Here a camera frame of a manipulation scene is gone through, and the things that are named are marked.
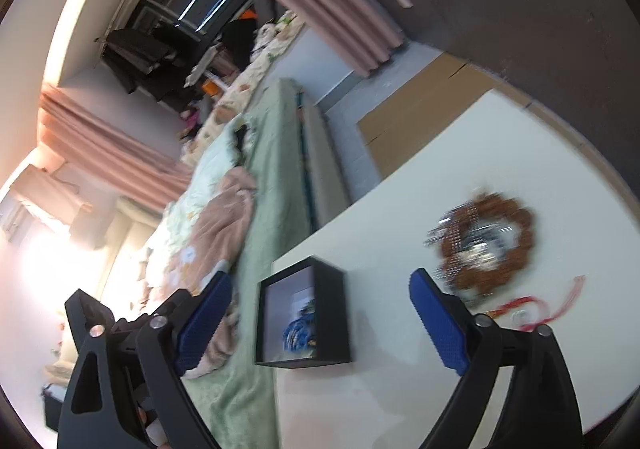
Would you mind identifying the silver chain jewelry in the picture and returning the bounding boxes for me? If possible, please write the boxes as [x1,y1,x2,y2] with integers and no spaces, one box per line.
[438,218,521,281]

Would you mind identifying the black jewelry box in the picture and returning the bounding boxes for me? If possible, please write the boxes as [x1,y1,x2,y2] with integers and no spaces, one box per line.
[255,256,352,369]

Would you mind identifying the brown bead bracelet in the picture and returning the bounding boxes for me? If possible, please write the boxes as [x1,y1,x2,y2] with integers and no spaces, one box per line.
[437,191,535,297]

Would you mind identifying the green bed sheet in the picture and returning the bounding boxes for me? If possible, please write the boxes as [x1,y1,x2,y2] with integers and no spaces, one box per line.
[182,79,311,448]

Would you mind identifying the pink plush blanket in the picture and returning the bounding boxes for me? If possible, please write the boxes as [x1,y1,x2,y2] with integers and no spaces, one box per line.
[142,166,258,380]

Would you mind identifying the pink curtain left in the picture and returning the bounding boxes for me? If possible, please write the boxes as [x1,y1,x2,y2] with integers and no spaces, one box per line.
[38,84,192,212]

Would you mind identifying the light green pillow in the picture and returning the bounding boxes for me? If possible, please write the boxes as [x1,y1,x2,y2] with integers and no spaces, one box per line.
[163,114,250,227]

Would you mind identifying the black hanging clothes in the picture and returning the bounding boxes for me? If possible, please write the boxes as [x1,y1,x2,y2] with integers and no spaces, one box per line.
[101,23,201,112]

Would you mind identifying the cardboard floor sheet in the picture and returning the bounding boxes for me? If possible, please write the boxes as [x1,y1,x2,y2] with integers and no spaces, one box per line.
[358,53,532,179]

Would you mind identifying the red string bracelet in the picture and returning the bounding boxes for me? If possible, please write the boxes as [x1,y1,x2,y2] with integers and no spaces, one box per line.
[487,274,587,333]

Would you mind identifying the white bed frame side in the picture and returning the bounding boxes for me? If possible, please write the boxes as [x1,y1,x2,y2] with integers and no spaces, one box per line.
[302,96,350,228]

